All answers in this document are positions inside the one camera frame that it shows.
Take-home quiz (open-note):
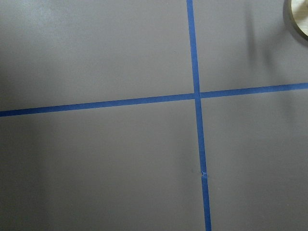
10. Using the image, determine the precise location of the grey cup yellow interior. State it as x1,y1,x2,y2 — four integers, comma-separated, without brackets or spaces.
283,0,308,44

